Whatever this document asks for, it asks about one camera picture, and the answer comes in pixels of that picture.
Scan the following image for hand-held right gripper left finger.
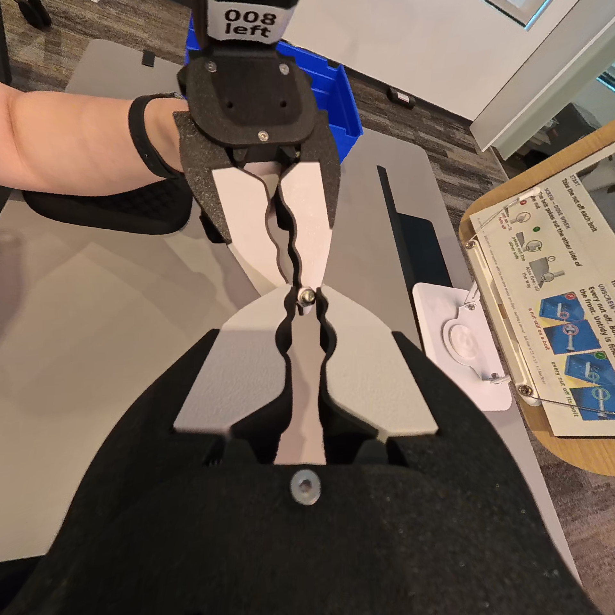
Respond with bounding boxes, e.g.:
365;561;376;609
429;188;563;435
173;288;297;464

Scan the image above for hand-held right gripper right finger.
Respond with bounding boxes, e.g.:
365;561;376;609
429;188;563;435
315;286;439;462

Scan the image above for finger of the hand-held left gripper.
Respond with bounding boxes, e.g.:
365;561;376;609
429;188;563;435
276;161;333;289
210;165;292;297

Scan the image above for blue bin with divider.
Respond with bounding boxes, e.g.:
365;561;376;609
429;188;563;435
185;17;363;164

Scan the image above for person's left forearm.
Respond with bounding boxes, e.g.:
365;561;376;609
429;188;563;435
0;82;145;198

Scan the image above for grey desk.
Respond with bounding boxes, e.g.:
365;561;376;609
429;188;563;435
0;130;584;615

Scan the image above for person's left hand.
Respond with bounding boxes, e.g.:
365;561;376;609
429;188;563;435
145;98;187;173

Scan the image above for black wristband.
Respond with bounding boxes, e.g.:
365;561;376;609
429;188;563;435
127;92;186;179

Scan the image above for light wooden board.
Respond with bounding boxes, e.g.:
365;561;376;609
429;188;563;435
459;122;615;476

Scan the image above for black rolling stand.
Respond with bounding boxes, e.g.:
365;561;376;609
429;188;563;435
17;0;52;28

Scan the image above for white framed window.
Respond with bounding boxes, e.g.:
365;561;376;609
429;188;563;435
480;0;554;30

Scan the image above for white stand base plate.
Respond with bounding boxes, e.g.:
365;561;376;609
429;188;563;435
412;235;538;412

